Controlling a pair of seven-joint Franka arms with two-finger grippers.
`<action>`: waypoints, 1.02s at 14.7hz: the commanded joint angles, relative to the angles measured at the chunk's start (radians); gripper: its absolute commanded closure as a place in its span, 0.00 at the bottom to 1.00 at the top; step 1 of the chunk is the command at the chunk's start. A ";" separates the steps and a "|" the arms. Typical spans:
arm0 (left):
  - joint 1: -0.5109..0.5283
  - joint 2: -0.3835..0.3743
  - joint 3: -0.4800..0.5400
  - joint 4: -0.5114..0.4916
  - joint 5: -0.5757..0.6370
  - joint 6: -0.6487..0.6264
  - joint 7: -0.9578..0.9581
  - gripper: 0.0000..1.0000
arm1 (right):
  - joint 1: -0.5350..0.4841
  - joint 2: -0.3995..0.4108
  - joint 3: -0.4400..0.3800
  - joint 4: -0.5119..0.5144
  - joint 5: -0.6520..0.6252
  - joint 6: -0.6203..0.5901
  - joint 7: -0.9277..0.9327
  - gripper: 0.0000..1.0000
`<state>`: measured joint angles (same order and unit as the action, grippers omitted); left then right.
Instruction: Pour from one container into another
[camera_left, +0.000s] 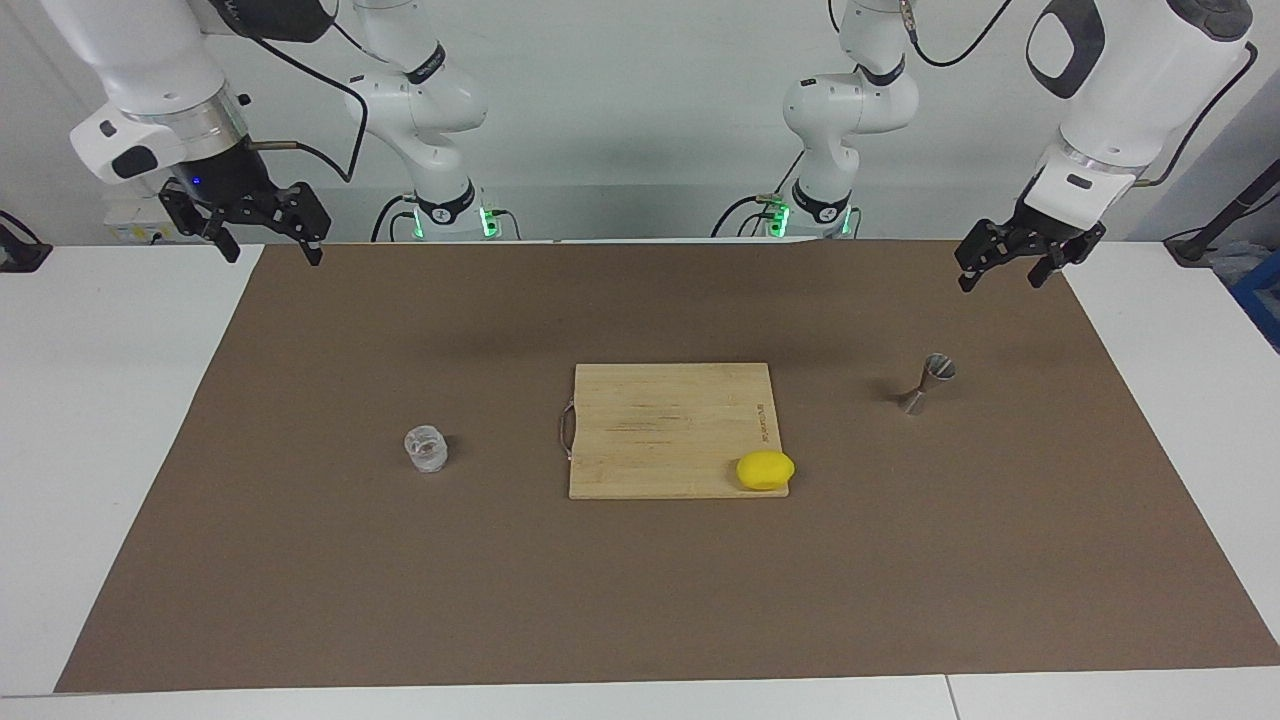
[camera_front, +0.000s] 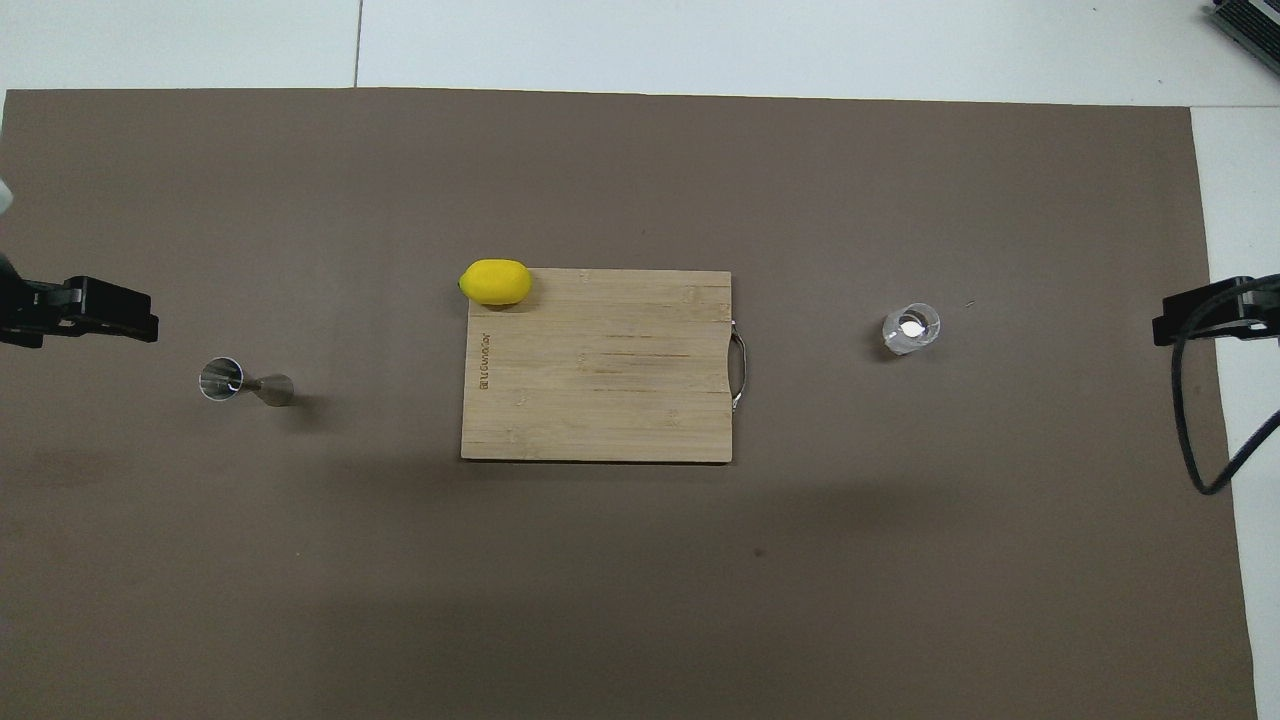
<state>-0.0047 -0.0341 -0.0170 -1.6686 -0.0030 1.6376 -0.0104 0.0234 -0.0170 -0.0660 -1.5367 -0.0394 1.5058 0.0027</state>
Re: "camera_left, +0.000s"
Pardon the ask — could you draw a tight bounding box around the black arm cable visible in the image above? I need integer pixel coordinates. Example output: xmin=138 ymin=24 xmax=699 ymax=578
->
xmin=895 ymin=0 xmax=1259 ymax=187
xmin=210 ymin=0 xmax=371 ymax=186

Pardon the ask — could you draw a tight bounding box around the small black stand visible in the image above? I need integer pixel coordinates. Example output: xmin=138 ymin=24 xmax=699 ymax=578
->
xmin=0 ymin=210 xmax=53 ymax=273

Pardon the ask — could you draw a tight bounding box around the wooden cutting board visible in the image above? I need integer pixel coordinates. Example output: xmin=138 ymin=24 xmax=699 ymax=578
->
xmin=557 ymin=362 xmax=791 ymax=501

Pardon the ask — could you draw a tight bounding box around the brown table mat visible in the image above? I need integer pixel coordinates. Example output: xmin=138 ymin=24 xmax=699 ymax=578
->
xmin=55 ymin=238 xmax=1280 ymax=694

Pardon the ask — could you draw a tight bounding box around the blue crate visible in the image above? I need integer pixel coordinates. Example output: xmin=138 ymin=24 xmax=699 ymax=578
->
xmin=1230 ymin=248 xmax=1280 ymax=351

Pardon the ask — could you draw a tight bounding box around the white power strip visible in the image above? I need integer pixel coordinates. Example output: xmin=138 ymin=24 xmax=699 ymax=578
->
xmin=105 ymin=197 xmax=171 ymax=246

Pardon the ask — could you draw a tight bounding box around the yellow lemon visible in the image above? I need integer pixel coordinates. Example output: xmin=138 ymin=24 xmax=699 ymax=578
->
xmin=736 ymin=450 xmax=797 ymax=492

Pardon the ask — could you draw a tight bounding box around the clear glass cup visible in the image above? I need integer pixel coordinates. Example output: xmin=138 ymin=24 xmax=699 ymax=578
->
xmin=404 ymin=425 xmax=450 ymax=474

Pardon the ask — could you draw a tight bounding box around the black right base cable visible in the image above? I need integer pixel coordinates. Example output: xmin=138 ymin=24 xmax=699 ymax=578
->
xmin=370 ymin=193 xmax=417 ymax=243

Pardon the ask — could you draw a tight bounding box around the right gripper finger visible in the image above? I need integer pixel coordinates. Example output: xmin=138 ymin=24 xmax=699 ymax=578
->
xmin=158 ymin=185 xmax=243 ymax=265
xmin=240 ymin=182 xmax=333 ymax=267

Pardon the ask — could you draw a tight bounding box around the black base cable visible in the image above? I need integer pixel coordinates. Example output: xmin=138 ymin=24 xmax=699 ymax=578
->
xmin=370 ymin=193 xmax=417 ymax=243
xmin=711 ymin=150 xmax=807 ymax=239

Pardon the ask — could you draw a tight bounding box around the black tripod stand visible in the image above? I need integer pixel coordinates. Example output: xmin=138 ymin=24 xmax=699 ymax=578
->
xmin=1163 ymin=160 xmax=1280 ymax=267

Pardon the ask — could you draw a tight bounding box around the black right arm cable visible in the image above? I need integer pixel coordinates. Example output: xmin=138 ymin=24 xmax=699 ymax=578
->
xmin=210 ymin=0 xmax=371 ymax=186

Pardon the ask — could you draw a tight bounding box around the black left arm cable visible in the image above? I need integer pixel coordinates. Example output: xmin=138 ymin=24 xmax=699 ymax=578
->
xmin=895 ymin=0 xmax=1259 ymax=187

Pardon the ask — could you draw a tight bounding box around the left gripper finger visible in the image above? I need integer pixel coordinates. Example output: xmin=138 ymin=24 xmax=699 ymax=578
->
xmin=954 ymin=218 xmax=1032 ymax=294
xmin=1028 ymin=228 xmax=1107 ymax=290

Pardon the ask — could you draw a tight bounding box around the black left base cable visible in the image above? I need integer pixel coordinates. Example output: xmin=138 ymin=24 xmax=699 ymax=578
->
xmin=711 ymin=150 xmax=807 ymax=239

